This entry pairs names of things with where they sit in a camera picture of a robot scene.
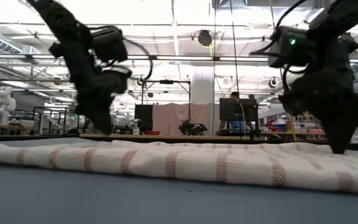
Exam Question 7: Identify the small black robot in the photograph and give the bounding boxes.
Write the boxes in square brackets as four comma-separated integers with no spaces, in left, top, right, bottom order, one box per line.
[178,119,208,137]

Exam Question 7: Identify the long ceiling light rail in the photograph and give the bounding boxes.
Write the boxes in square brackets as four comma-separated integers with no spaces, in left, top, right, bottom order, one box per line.
[0,53,358,63]

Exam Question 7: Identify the yellow hanging cable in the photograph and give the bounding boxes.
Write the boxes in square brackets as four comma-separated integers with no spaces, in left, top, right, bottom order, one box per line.
[269,0,296,141]

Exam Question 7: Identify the black shelf rack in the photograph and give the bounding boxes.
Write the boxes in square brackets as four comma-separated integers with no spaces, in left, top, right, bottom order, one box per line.
[32,106,81,135]

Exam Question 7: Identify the black ceiling cord reel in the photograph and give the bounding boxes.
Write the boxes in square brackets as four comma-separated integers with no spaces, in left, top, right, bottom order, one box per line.
[196,29,214,48]

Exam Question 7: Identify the black monitor on stand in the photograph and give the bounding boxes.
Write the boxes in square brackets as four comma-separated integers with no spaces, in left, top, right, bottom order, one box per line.
[218,97,260,139]

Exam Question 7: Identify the brown floral patterned cloth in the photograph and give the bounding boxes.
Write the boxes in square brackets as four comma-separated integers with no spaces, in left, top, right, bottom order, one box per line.
[295,111,323,124]

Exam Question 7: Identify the thin yellow cable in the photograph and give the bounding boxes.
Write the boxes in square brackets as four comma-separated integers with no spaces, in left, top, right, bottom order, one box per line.
[230,96,247,131]

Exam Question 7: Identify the black hanging cable with coil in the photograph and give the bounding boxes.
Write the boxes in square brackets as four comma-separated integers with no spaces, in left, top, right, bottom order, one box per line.
[230,0,242,138]

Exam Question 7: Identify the black panel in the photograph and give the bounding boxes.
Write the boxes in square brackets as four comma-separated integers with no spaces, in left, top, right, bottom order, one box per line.
[134,103,154,131]

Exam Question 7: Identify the white towel with red stripes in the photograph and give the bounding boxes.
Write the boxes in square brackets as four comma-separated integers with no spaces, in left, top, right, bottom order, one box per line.
[0,139,358,195]

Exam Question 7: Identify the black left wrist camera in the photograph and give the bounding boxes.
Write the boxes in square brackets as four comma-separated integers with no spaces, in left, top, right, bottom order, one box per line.
[89,26,129,63]

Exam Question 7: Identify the white round pillar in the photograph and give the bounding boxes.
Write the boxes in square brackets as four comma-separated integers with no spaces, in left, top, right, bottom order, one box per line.
[191,65,215,106]

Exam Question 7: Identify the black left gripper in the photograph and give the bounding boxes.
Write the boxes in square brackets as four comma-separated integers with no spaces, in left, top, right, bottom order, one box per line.
[48,37,133,135]

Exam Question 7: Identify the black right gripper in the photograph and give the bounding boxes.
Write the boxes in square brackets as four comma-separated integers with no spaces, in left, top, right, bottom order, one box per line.
[278,32,358,155]

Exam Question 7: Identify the black overhead rig frame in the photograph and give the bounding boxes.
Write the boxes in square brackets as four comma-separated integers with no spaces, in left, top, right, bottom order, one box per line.
[137,74,192,125]

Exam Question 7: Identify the beige curtain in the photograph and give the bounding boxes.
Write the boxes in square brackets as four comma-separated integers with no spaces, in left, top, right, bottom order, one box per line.
[152,102,213,137]

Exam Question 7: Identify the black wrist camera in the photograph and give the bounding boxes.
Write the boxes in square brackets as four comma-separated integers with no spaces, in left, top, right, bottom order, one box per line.
[267,26,319,68]
[89,26,129,63]

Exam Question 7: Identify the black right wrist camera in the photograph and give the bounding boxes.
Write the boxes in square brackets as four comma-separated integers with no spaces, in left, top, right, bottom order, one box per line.
[267,26,319,68]

